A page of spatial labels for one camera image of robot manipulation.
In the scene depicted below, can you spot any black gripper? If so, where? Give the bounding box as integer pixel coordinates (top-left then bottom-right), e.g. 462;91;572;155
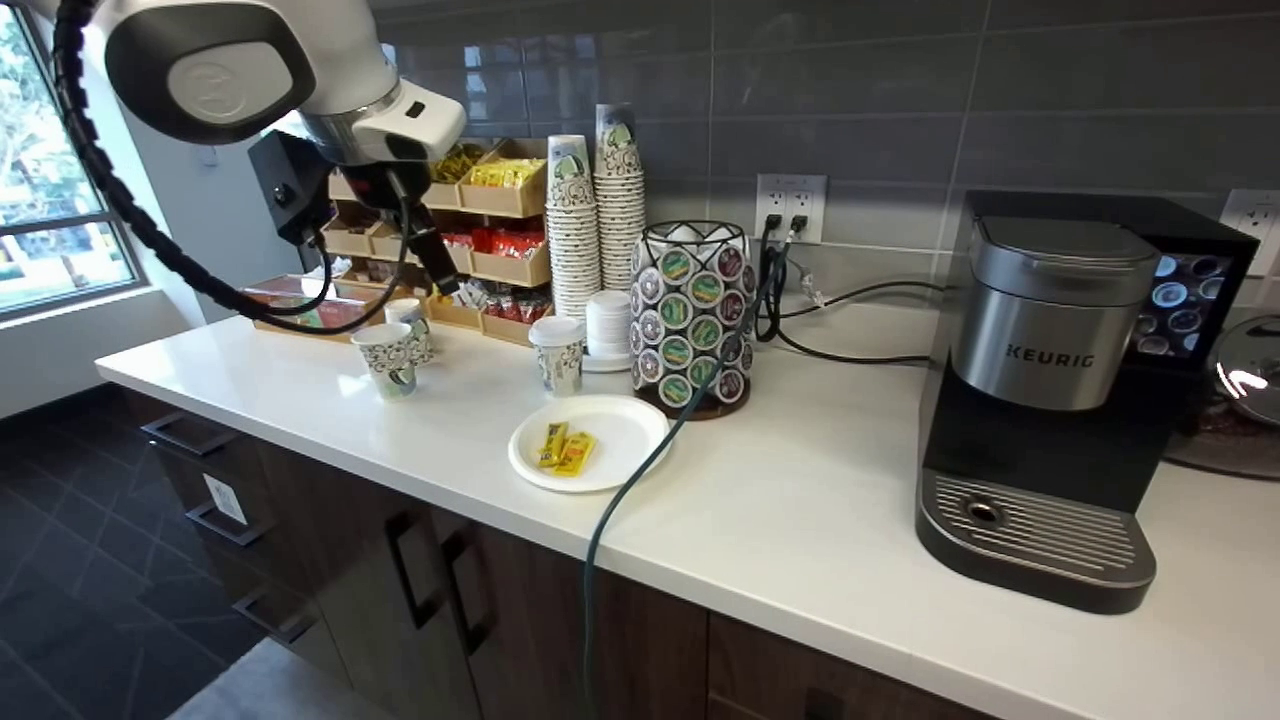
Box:
243;129;466;293

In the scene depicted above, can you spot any wooden sachet organizer rack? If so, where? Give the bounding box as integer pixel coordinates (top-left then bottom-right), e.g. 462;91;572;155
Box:
317;129;556;350

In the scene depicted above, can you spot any patterned paper coffee cup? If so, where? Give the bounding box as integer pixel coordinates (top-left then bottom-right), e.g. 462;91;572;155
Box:
381;295;438;358
522;312;590;399
350;320;422;403

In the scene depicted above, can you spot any short paper cup stack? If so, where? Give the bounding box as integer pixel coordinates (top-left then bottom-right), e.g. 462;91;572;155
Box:
544;132;604;323

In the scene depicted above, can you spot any yellow sachet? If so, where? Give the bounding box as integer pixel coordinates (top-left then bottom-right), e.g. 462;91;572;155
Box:
532;421;572;472
547;429;599;480

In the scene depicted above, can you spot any coffee pod carousel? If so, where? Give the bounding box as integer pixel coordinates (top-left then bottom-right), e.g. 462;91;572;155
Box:
629;215;759;421

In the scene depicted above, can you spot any dark wooden counter cabinet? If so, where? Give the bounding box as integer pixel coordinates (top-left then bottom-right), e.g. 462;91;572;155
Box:
136;384;995;720

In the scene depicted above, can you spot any Keurig coffee machine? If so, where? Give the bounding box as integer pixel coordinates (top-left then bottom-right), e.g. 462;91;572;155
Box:
911;190;1264;619

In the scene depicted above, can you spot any olive sachets pile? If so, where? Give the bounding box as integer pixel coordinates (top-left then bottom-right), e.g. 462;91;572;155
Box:
433;144;480;186

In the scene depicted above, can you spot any yellow sachets pile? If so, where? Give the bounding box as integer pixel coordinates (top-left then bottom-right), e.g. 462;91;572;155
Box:
462;150;547;190

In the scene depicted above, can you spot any wooden tea bag box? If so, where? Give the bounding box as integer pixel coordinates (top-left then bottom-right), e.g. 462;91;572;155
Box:
241;273;392;348

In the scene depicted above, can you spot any white round plate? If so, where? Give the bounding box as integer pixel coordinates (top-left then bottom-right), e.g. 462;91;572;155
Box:
505;392;675;500

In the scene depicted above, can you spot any white cabinet label sticker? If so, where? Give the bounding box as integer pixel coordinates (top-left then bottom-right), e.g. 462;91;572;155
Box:
201;472;251;533

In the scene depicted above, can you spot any window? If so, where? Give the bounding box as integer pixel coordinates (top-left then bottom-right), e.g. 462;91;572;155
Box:
0;3;152;323

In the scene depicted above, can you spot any silver appliance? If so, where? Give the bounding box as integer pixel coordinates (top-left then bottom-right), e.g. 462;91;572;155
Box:
1162;306;1280;483

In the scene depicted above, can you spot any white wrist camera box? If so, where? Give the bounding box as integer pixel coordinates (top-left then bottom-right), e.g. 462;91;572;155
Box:
345;74;472;166

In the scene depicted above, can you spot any black cabinet door handle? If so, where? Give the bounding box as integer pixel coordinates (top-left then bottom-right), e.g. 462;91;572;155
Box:
438;526;500;661
382;503;445;634

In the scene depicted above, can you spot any white wall power outlet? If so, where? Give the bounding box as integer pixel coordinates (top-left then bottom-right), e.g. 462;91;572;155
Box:
1217;186;1280;281
747;173;831;249

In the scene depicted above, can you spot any black power cable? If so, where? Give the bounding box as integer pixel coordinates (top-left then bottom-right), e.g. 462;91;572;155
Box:
754;212;940;372
775;273;963;323

